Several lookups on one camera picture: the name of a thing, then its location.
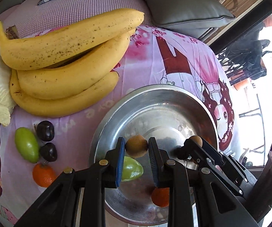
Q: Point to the dark red cherry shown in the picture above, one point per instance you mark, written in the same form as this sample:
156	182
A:
45	130
48	151

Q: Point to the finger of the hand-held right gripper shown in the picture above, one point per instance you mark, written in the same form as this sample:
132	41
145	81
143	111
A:
212	147
211	163

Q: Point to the mandarin orange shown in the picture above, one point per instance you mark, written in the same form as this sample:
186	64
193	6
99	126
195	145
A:
43	175
160	197

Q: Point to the grey leather cushion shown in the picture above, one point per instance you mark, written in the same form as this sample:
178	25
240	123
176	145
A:
185	4

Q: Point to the yellow banana bunch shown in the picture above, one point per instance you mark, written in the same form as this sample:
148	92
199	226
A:
62	80

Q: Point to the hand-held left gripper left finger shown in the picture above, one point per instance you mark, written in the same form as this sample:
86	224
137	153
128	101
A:
119	163

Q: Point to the stainless steel bowl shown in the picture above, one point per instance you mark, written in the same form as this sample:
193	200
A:
169	113

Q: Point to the brown longan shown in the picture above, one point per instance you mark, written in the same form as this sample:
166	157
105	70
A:
196	140
136	146

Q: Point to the green jujube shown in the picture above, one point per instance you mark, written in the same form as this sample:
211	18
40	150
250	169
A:
132	170
27	145

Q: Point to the black door frame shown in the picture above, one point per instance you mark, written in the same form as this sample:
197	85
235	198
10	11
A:
244	21

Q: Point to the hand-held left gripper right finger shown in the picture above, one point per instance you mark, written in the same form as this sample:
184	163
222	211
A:
153	160

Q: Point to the orange plant pot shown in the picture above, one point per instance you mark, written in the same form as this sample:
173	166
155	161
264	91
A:
241	84

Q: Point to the pink printed blanket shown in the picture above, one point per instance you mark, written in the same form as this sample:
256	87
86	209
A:
150	59

